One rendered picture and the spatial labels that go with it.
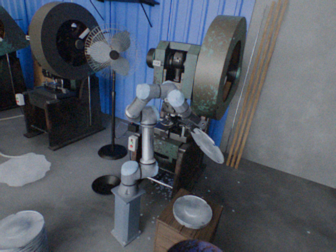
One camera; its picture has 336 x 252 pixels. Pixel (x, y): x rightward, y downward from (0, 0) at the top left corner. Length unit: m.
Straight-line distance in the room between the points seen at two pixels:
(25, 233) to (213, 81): 1.55
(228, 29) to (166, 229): 1.43
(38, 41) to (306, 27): 2.83
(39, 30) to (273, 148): 3.09
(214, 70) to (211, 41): 0.20
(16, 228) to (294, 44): 3.09
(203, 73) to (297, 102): 1.79
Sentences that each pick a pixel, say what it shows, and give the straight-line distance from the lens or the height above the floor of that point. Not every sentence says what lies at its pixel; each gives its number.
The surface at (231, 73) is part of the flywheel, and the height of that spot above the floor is 1.33.
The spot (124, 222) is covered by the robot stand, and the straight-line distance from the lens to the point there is 1.76.
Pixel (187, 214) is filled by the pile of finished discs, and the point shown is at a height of 0.38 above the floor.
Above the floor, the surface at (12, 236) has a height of 0.31.
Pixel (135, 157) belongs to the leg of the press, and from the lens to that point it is 2.13.
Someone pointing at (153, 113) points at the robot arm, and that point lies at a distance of 1.42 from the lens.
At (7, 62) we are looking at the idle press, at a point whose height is 0.80.
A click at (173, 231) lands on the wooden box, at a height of 0.32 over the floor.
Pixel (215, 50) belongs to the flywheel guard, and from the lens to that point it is 1.47.
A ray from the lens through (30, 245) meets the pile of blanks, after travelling 1.70.
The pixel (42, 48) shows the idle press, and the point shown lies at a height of 1.28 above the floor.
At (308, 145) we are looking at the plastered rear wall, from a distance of 3.22.
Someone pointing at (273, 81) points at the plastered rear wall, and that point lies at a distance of 2.97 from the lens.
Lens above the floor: 1.55
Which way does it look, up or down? 23 degrees down
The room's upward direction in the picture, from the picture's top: 7 degrees clockwise
